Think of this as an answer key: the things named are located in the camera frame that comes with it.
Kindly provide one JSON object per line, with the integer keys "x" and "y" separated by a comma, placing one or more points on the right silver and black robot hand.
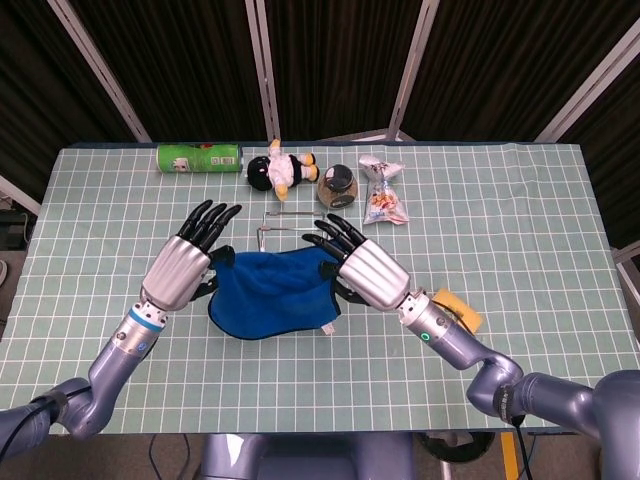
{"x": 375, "y": 272}

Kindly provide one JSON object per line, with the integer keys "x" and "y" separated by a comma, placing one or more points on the left silver and black robot hand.
{"x": 175, "y": 270}

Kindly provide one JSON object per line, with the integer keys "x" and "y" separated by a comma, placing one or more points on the blue towel black trim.
{"x": 270, "y": 290}

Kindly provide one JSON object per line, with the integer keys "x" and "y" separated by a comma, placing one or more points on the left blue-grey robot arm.
{"x": 100, "y": 370}

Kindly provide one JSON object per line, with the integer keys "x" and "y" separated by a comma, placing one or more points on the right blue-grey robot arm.
{"x": 500, "y": 365}

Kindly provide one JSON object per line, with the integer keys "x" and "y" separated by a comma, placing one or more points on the white plastic snack bag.
{"x": 382, "y": 200}

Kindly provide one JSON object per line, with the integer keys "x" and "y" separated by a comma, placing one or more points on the glass jar with black lid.
{"x": 337, "y": 192}

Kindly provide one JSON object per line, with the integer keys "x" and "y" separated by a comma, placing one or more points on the yellow sponge block with slot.
{"x": 467, "y": 315}

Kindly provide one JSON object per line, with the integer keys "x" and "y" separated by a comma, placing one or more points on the green tiled tablecloth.
{"x": 350, "y": 380}

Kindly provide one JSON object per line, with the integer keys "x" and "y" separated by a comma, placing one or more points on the green cylindrical chips can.
{"x": 200, "y": 159}

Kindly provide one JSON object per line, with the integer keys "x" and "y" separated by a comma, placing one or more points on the black and white plush doll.
{"x": 260, "y": 172}

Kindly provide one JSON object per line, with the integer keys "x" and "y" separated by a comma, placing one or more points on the blue-grey robot torso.
{"x": 300, "y": 457}

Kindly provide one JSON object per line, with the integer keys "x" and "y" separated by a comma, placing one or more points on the dark pleated curtain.
{"x": 190, "y": 65}

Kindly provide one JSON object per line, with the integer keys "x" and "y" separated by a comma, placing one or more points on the white aluminium frame bar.
{"x": 627, "y": 272}
{"x": 20, "y": 194}

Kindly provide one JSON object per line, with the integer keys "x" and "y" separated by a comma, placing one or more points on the white aluminium frame post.
{"x": 100, "y": 75}
{"x": 590, "y": 85}
{"x": 265, "y": 75}
{"x": 412, "y": 70}

